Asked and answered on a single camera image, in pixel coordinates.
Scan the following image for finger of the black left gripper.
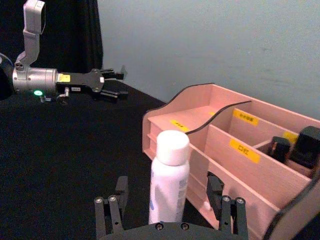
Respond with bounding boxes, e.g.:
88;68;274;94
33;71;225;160
95;89;129;104
100;65;128;82

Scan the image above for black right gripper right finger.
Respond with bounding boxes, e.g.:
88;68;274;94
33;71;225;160
206;174;250;239

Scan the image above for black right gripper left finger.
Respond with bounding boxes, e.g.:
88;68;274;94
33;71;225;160
94;175;130;239

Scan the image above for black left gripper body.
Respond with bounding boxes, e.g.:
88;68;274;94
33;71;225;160
55;68;106;101

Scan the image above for white plastic bottle with cap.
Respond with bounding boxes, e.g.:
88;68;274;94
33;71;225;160
148;129;191;225

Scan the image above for pale wooden desk organizer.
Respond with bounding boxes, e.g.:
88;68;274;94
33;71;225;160
141;82;320;240

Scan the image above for black curtain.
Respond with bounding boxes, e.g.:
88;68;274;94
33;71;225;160
0;0;104;75

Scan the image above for black table cloth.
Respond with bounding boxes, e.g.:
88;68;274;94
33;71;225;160
0;66;221;240

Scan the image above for small black container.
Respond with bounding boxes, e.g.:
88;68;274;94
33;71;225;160
270;136;292;166

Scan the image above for large black container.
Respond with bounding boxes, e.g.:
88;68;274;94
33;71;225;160
289;125;320;171

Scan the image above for thin cable with silver plug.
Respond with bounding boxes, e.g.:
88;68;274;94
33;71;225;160
39;87;71;105

